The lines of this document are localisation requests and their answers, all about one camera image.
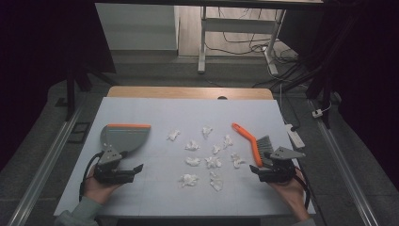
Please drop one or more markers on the orange brush with grey bristles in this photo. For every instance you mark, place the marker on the orange brush with grey bristles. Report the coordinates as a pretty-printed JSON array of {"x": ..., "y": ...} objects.
[{"x": 251, "y": 138}]

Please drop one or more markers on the white power strip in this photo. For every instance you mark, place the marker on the white power strip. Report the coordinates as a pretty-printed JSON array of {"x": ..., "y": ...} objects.
[{"x": 295, "y": 136}]

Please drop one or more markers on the grey dustpan with orange edge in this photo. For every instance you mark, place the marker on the grey dustpan with orange edge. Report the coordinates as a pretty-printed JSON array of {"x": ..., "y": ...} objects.
[{"x": 125, "y": 138}]

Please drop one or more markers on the black metal stand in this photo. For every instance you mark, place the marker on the black metal stand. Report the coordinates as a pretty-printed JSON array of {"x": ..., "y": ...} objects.
[
  {"x": 70, "y": 91},
  {"x": 323, "y": 88}
]

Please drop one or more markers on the pale grey table mat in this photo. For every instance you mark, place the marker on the pale grey table mat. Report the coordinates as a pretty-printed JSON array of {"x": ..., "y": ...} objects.
[{"x": 188, "y": 113}]

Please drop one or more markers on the white paper scraps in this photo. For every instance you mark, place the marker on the white paper scraps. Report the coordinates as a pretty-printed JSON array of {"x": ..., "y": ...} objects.
[{"x": 213, "y": 162}]

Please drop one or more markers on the white cabinet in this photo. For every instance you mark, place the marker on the white cabinet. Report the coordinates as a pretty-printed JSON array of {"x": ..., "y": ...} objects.
[{"x": 138, "y": 28}]

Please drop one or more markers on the wooden table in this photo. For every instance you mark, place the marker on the wooden table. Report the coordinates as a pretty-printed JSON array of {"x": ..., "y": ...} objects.
[{"x": 175, "y": 92}]

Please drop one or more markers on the person's right hand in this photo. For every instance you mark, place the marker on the person's right hand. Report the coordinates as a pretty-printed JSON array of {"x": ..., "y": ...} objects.
[{"x": 293, "y": 193}]

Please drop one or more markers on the person's left hand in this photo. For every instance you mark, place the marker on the person's left hand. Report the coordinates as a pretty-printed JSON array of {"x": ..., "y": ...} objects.
[{"x": 95, "y": 190}]

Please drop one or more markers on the metal floor rail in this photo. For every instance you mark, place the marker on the metal floor rail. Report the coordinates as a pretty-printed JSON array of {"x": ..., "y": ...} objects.
[
  {"x": 345, "y": 163},
  {"x": 47, "y": 163}
]

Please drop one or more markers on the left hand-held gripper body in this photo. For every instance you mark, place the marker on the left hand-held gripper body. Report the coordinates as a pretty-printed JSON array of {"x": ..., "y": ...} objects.
[{"x": 109, "y": 157}]

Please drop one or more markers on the black rectangular floor frame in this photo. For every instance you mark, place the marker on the black rectangular floor frame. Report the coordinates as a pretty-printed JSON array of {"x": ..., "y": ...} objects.
[{"x": 69, "y": 135}]

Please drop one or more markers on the small white plug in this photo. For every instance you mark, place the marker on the small white plug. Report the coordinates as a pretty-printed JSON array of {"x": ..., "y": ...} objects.
[{"x": 317, "y": 113}]

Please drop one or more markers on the white desk frame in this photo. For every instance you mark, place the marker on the white desk frame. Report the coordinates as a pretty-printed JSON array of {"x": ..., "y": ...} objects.
[{"x": 238, "y": 25}]

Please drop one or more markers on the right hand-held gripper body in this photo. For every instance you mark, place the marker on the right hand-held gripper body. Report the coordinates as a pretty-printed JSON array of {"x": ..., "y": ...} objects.
[{"x": 284, "y": 153}]

